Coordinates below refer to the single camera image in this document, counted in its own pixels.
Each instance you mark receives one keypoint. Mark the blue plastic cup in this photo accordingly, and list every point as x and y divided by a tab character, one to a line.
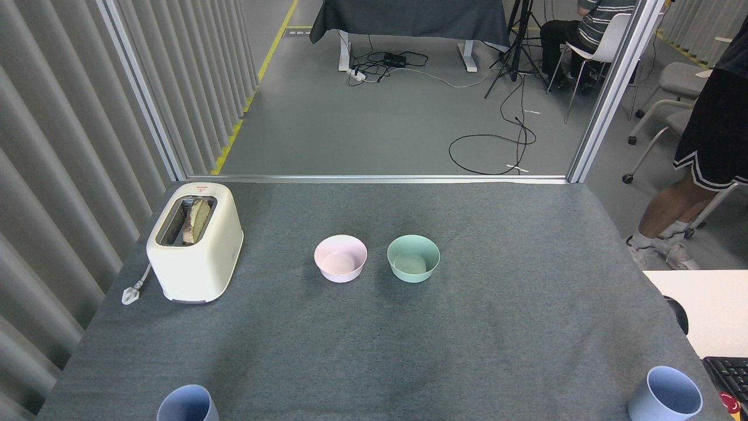
646	406
187	404

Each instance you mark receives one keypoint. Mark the pink bowl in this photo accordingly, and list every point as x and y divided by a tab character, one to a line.
340	273

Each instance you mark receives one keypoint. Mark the green bowl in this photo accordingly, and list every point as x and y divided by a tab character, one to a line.
413	275

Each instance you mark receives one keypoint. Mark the white power strip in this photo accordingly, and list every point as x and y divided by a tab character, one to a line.
357	73

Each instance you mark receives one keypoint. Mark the black power adapter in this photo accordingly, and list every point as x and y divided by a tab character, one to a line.
395	59

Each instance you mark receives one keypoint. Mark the grey felt table cover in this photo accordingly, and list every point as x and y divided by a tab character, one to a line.
467	339

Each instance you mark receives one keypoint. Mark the toasted bread slice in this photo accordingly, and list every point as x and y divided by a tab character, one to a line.
197	221

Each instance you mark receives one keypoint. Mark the cream white toaster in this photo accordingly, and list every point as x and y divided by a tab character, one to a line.
196	269

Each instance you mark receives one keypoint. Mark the dark grey tablecloth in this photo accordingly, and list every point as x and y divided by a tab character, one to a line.
409	17

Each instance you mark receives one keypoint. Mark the black tripod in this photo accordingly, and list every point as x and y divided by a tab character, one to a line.
515	47

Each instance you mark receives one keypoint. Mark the seated person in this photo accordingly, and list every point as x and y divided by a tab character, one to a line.
558	38

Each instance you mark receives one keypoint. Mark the white toaster power plug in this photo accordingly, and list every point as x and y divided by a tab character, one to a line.
131	294

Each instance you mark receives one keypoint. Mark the white chair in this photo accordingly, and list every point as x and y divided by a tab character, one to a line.
610	38

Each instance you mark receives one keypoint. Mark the grey wheeled chair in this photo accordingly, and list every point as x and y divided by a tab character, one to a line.
678	79
675	120

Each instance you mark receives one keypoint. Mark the black round object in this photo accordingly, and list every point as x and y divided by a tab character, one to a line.
679	316

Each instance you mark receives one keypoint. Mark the standing person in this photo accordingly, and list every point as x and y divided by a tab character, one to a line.
710	128

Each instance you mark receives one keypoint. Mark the white side table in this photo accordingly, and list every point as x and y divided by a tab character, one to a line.
713	304

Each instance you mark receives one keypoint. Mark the black keyboard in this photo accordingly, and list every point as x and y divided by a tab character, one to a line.
730	374

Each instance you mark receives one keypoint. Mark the red round button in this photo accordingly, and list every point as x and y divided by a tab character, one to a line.
729	403

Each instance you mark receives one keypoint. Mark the silver frame crossbar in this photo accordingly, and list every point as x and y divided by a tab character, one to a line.
374	179

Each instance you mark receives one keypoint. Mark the white table frame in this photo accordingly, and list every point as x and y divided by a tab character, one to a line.
345	52

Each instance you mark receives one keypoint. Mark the silver frame post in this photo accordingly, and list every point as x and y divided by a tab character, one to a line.
613	93
143	93

